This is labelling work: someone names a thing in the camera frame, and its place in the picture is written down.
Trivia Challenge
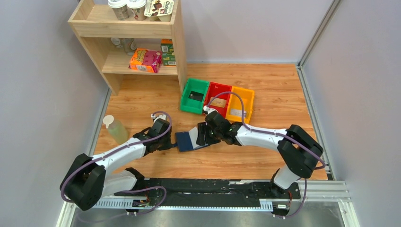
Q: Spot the purple cable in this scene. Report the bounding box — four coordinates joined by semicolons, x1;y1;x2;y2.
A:
205;91;328;219
60;111;173;216

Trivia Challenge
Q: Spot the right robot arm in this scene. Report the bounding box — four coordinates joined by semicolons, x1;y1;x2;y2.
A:
205;109;323;198

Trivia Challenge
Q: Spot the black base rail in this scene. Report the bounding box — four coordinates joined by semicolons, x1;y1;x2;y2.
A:
135;178;301;207

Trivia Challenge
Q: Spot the silver VIP card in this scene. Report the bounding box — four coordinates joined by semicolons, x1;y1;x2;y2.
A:
229;108;243;117

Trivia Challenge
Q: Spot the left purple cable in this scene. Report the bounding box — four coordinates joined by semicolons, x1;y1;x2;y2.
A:
60;111;173;216

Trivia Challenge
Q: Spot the orange pink snack box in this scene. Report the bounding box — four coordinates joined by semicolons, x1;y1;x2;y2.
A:
130;48;162;73

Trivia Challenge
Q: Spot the clear bottle on shelf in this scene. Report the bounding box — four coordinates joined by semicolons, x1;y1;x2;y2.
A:
110;37;137;56

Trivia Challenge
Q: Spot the red plastic bin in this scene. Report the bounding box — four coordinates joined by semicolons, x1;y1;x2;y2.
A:
204;82;232;118

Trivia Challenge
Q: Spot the white lidded cup left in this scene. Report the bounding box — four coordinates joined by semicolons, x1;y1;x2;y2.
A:
108;0;130;20

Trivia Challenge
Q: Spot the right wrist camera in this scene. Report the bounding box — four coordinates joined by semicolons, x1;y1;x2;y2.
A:
202;105;217;115

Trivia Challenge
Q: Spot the white lidded cup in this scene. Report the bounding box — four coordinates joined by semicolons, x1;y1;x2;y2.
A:
108;0;130;20
127;0;147;21

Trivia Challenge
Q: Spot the wooden shelf unit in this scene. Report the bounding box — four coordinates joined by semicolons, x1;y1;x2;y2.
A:
68;0;187;96

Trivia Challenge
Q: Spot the green plastic bin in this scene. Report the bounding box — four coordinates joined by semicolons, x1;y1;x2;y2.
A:
180;78;209;114

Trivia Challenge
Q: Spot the white lidded cup right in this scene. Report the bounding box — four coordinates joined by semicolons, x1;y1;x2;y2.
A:
127;0;147;21

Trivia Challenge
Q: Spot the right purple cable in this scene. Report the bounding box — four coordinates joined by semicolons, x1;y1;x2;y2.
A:
205;91;328;219

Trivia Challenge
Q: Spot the black card in bin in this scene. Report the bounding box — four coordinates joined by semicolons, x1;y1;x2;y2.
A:
188;91;204;102

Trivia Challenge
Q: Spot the navy blue card holder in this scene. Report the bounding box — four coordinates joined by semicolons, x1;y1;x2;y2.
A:
175;127;210;152

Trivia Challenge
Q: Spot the chocolate pudding cup pack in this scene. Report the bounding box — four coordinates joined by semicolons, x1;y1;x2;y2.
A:
144;0;174;22

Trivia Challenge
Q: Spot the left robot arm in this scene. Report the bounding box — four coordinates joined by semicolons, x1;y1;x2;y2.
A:
60;118;171;210

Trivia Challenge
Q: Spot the gold card in bin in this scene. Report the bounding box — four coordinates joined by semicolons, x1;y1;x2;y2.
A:
210;97;227;108

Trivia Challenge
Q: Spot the green liquid bottle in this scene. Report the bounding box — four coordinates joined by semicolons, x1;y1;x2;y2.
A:
103;115;129;144

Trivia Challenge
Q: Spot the yellow plastic bin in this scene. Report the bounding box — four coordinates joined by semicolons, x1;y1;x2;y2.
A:
225;86;255;123

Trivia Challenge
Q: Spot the green juice carton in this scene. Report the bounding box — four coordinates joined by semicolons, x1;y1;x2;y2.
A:
160;39;176;66

